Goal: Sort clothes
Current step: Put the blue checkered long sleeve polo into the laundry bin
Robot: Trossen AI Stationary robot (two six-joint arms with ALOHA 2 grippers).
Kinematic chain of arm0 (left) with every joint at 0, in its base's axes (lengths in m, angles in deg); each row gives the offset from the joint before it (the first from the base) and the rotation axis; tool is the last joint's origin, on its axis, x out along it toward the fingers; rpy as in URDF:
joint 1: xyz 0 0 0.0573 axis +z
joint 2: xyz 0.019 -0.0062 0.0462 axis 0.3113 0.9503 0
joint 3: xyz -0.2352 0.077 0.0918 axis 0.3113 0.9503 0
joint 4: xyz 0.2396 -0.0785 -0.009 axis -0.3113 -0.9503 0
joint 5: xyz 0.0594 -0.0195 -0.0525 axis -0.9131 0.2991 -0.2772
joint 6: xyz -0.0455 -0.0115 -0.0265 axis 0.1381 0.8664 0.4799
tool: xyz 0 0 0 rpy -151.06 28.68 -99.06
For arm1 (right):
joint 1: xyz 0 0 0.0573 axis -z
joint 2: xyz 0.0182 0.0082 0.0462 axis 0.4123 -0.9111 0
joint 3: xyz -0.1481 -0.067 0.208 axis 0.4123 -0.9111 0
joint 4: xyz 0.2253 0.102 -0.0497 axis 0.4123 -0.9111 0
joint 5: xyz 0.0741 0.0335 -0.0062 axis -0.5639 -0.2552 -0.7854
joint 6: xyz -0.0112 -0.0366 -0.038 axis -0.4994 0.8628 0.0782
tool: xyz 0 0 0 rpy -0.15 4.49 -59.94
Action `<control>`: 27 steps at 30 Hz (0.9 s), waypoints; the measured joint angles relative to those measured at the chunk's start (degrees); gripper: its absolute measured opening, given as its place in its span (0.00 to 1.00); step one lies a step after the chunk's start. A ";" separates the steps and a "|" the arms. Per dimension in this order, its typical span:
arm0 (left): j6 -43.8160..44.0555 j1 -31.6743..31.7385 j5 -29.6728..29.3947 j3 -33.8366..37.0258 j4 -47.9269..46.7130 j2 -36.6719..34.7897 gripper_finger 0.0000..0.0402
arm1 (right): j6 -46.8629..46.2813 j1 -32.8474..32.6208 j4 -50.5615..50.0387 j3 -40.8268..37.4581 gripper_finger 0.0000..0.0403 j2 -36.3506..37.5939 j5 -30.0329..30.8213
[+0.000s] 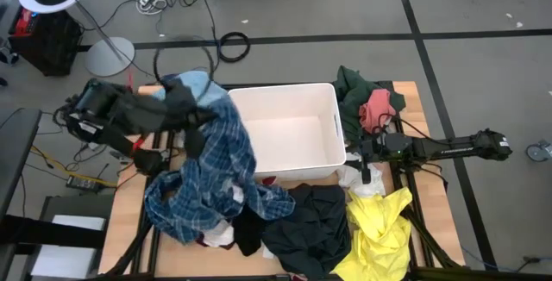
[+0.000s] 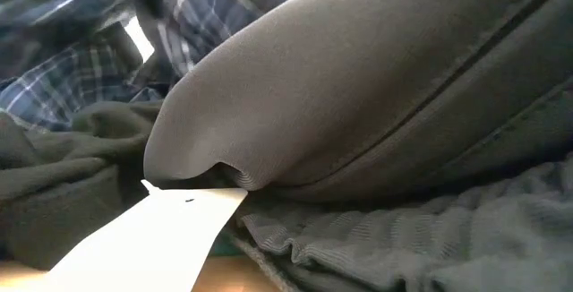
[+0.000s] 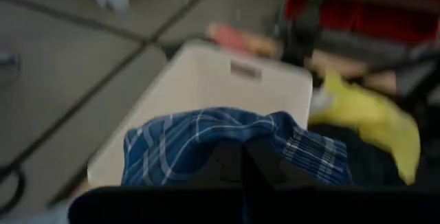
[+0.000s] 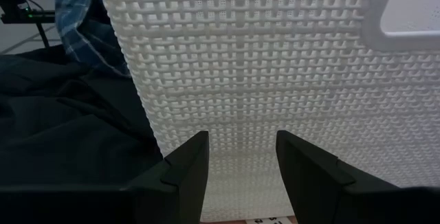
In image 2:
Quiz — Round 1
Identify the dark navy garment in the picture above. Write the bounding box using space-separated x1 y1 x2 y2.
142 0 573 292

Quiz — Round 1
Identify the white paper tag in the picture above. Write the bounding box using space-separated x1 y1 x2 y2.
42 178 249 292

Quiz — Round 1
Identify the black garment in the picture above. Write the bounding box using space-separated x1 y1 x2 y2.
0 99 169 271

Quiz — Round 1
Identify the blue plaid shirt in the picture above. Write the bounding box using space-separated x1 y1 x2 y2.
0 0 295 133

